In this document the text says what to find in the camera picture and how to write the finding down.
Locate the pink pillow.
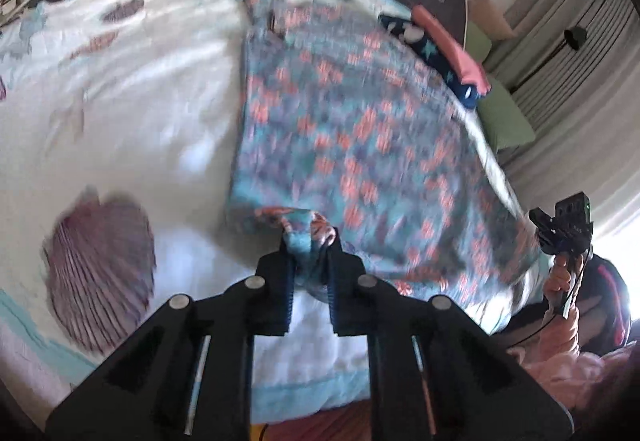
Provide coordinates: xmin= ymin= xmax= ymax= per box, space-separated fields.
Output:
xmin=466 ymin=0 xmax=516 ymax=42

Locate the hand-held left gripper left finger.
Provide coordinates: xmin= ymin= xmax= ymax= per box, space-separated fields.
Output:
xmin=45 ymin=238 xmax=296 ymax=441

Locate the person's dark striped clothing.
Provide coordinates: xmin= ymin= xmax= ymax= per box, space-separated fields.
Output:
xmin=577 ymin=255 xmax=635 ymax=349

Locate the white seashell print blanket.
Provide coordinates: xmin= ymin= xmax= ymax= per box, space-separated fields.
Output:
xmin=0 ymin=0 xmax=551 ymax=424

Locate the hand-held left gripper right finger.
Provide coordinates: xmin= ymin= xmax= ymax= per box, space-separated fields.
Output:
xmin=326 ymin=227 xmax=573 ymax=441

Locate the black floor lamp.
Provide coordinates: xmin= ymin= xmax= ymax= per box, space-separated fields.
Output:
xmin=510 ymin=26 xmax=588 ymax=92

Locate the person's right hand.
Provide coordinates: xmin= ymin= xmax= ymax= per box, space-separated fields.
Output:
xmin=544 ymin=253 xmax=581 ymax=322

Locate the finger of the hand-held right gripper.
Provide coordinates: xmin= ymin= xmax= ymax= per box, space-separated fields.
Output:
xmin=529 ymin=208 xmax=557 ymax=234
xmin=537 ymin=231 xmax=566 ymax=255

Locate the blue floral garment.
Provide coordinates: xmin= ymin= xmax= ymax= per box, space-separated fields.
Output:
xmin=225 ymin=0 xmax=551 ymax=317

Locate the large green cushion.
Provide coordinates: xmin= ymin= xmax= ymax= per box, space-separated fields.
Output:
xmin=475 ymin=73 xmax=537 ymax=152

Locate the folded pink cloth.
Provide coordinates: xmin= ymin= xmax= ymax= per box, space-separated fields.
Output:
xmin=411 ymin=4 xmax=492 ymax=94

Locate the folded navy star print cloth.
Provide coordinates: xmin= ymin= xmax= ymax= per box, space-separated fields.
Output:
xmin=377 ymin=12 xmax=488 ymax=110

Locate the grey curtain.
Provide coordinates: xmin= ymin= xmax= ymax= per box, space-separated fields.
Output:
xmin=482 ymin=0 xmax=640 ymax=242

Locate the small green cushion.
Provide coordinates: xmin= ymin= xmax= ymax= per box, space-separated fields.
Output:
xmin=465 ymin=23 xmax=493 ymax=64

